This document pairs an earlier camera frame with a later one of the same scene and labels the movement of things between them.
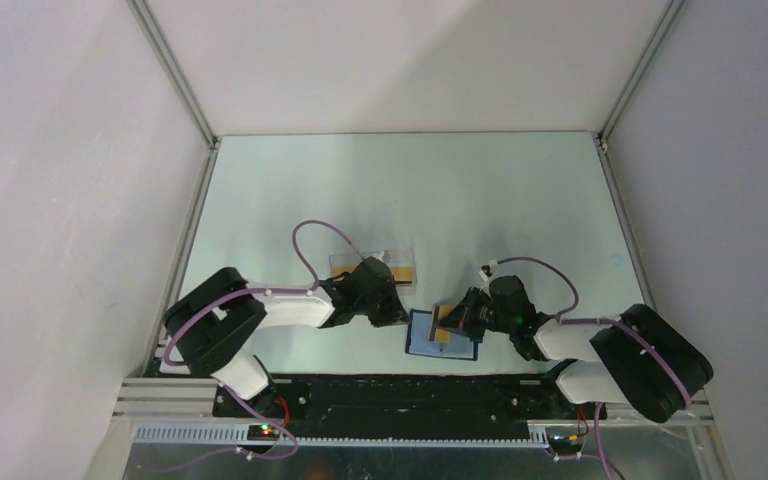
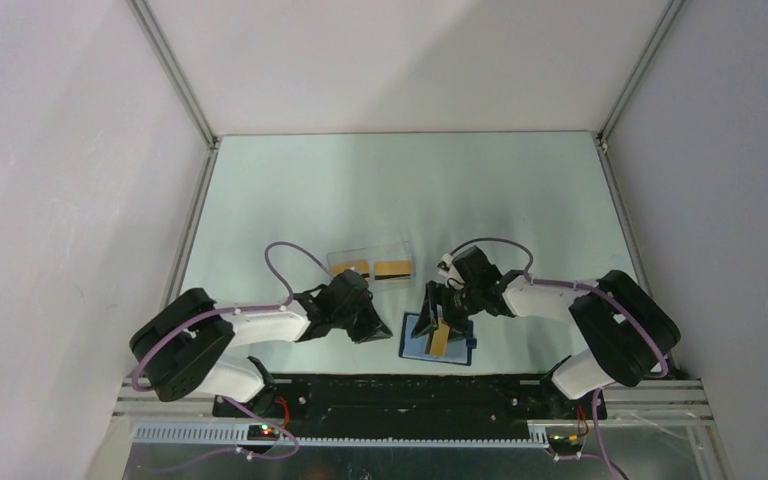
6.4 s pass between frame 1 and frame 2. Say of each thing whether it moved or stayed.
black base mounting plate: stayed
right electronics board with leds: stayed
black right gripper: moved
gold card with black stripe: moved
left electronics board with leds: stayed
